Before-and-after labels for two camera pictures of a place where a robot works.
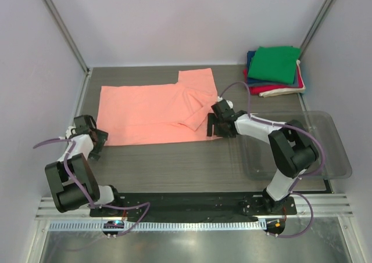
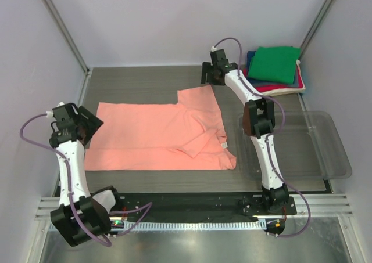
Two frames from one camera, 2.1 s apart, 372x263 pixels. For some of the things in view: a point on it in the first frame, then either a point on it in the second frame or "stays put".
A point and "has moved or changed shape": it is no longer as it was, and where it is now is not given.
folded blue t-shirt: x=250 y=55 stays put
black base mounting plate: x=196 y=205 stays put
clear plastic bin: x=258 y=161 stays put
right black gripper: x=213 y=119 → x=206 y=67
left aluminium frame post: x=63 y=28 stays put
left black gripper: x=102 y=137 → x=93 y=123
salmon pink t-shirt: x=153 y=113 has moved or changed shape
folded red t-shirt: x=255 y=90 stays put
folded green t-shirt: x=277 y=63 stays put
